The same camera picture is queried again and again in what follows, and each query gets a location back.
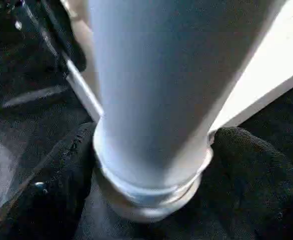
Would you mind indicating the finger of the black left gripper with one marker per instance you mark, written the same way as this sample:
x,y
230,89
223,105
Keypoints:
x,y
51,35

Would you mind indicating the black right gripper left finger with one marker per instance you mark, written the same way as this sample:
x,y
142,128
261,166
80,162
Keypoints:
x,y
46,190

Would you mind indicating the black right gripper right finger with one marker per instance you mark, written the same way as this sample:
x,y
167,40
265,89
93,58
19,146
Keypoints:
x,y
261,190

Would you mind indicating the white plastic table leg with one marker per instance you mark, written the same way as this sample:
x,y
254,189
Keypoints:
x,y
156,90

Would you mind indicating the white plastic table top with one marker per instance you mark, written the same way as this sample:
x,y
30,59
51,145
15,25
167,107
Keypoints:
x,y
271,65

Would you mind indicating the black plastic mat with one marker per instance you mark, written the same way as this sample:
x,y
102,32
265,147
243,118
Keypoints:
x,y
21,75

